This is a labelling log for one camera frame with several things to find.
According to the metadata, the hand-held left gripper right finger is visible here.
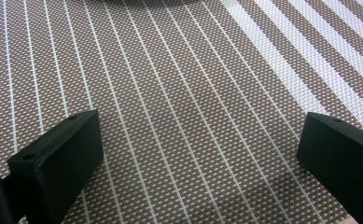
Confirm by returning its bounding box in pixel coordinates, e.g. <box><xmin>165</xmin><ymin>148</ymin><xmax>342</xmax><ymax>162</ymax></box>
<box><xmin>296</xmin><ymin>112</ymin><xmax>363</xmax><ymax>224</ymax></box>

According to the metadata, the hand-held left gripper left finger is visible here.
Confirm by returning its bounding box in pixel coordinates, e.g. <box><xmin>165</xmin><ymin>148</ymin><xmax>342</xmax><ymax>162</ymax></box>
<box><xmin>7</xmin><ymin>108</ymin><xmax>105</xmax><ymax>224</ymax></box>

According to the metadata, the brown white-striped woven mat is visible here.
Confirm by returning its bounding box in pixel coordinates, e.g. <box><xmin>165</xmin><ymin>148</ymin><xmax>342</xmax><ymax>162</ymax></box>
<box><xmin>0</xmin><ymin>0</ymin><xmax>363</xmax><ymax>224</ymax></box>

